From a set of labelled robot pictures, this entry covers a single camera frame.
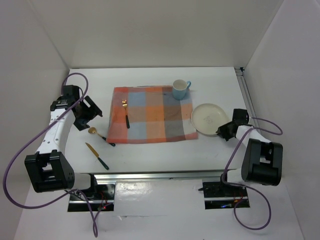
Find cream ceramic plate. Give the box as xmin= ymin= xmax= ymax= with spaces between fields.
xmin=190 ymin=103 xmax=230 ymax=136

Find gold fork green handle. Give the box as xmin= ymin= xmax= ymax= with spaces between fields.
xmin=121 ymin=99 xmax=130 ymax=129

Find light blue mug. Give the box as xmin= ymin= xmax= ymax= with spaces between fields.
xmin=172 ymin=79 xmax=192 ymax=100

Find orange blue checkered cloth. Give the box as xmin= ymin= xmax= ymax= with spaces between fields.
xmin=106 ymin=85 xmax=198 ymax=144

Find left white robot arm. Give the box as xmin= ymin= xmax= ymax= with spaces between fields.
xmin=24 ymin=85 xmax=103 ymax=193

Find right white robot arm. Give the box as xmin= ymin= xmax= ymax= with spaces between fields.
xmin=216 ymin=108 xmax=283 ymax=196

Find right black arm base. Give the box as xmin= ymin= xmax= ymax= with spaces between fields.
xmin=198 ymin=181 xmax=250 ymax=210

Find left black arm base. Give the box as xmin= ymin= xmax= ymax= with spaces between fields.
xmin=67 ymin=183 xmax=116 ymax=213

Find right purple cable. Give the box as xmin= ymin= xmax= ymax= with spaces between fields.
xmin=223 ymin=116 xmax=284 ymax=230

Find purple cable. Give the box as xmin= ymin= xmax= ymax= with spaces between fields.
xmin=223 ymin=116 xmax=284 ymax=230
xmin=2 ymin=72 xmax=108 ymax=238

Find gold spoon green handle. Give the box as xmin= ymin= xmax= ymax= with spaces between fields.
xmin=88 ymin=127 xmax=116 ymax=147

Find gold knife green handle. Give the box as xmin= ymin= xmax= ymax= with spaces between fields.
xmin=85 ymin=142 xmax=110 ymax=171

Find aluminium front rail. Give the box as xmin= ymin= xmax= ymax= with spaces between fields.
xmin=39 ymin=168 xmax=275 ymax=182

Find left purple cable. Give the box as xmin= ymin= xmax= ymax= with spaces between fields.
xmin=2 ymin=72 xmax=108 ymax=238

